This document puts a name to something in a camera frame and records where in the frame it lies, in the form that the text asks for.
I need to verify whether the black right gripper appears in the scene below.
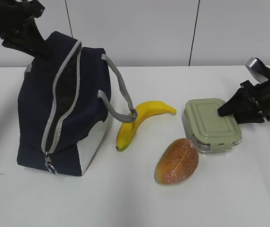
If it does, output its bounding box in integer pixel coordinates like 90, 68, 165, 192
218, 80, 270, 124

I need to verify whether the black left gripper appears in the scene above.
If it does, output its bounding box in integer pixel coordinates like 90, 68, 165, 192
0, 0, 50, 59

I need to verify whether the green lid glass container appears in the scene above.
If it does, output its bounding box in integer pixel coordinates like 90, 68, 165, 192
184, 98, 242, 153

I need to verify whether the navy insulated lunch bag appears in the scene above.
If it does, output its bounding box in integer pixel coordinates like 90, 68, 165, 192
17, 32, 138, 176

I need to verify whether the brown bread loaf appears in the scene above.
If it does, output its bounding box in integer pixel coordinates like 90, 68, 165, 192
154, 138, 199, 184

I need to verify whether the yellow banana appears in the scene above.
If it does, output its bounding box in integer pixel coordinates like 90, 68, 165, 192
116, 101, 177, 151

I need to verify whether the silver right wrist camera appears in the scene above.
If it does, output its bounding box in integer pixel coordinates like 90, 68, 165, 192
245, 57, 270, 83

